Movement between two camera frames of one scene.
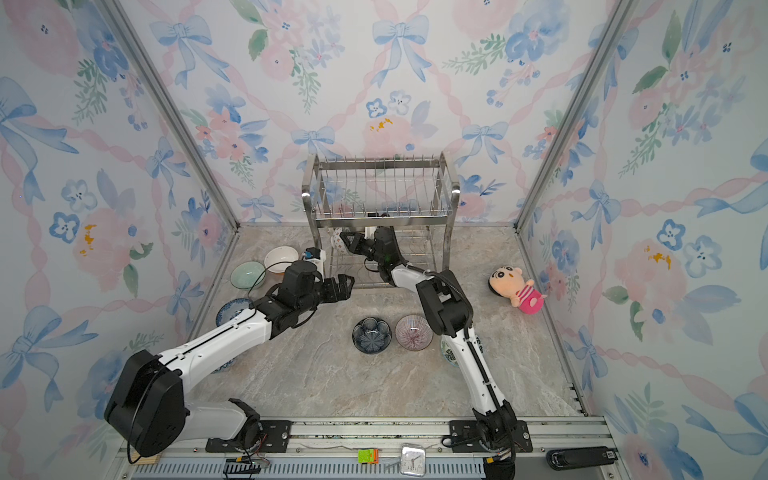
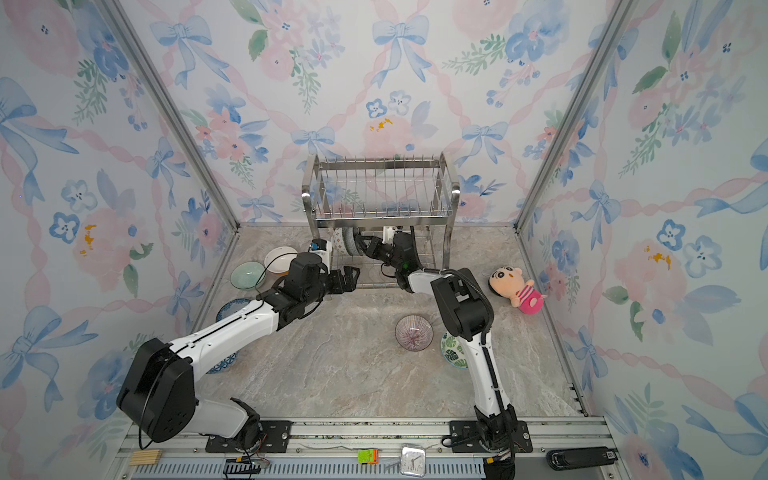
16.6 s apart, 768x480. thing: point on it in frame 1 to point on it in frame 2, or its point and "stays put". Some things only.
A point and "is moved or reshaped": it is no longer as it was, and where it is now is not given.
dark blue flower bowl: (372, 335) is moved or reshaped
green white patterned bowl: (338, 241) stays put
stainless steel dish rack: (411, 193) stays put
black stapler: (573, 458) stays put
